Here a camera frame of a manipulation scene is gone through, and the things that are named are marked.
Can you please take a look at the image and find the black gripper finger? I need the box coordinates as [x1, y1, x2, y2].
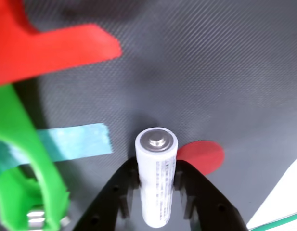
[73, 157, 141, 231]
[173, 160, 247, 231]

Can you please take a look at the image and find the white AA battery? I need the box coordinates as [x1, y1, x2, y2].
[134, 127, 179, 228]

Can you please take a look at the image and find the green battery holder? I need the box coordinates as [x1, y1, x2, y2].
[0, 84, 71, 231]

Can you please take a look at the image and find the red alligator clip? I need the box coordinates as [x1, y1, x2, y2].
[0, 0, 123, 87]

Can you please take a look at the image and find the red round sticker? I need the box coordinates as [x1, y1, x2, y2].
[176, 141, 226, 176]

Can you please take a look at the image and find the blue masking tape strip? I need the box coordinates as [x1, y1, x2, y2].
[0, 123, 113, 181]

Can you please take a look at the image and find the dark grey textured mat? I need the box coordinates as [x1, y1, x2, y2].
[0, 0, 297, 231]

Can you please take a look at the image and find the green wire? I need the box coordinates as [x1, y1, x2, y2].
[246, 211, 297, 231]

